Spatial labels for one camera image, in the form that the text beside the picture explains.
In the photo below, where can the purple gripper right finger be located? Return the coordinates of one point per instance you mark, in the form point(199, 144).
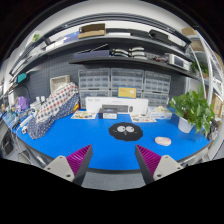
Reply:
point(153, 166)

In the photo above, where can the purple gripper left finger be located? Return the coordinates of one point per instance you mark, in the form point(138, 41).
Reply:
point(73, 167)

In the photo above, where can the black cartoon mouse pad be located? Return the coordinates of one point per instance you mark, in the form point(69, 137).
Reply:
point(126, 131)

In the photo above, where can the blue table mat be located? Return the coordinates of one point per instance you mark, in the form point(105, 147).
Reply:
point(67, 135)

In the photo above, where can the right picture card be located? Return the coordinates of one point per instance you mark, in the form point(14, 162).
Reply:
point(141, 118)

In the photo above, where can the picture card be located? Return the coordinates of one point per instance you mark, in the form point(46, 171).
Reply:
point(83, 115)
point(141, 118)

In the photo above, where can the white clear plastic box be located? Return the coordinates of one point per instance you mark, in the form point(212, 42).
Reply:
point(159, 112)

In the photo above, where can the left picture card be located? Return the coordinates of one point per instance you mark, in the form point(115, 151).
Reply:
point(83, 115)

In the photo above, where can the small black box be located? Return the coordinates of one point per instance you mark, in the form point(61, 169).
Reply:
point(107, 113)

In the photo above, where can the white keyboard box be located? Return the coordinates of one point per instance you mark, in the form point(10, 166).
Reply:
point(123, 105)

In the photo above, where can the patterned fabric bundle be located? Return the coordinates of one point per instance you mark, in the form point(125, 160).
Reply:
point(59, 104)

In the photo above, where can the green potted plant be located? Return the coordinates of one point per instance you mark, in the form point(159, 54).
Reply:
point(193, 111)

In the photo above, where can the yellow card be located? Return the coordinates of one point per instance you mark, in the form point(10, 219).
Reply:
point(126, 92)

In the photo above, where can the grey drawer organizer cabinet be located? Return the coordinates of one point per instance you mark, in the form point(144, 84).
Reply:
point(104, 82)

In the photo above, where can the white wicker basket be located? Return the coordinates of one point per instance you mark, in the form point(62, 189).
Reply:
point(58, 81)

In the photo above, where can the grey instrument on shelf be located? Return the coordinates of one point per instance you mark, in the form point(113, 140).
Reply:
point(178, 62)

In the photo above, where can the cardboard box on shelf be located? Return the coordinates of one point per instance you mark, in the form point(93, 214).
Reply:
point(92, 30)

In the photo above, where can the dark wall shelf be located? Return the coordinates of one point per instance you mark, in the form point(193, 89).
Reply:
point(132, 61)

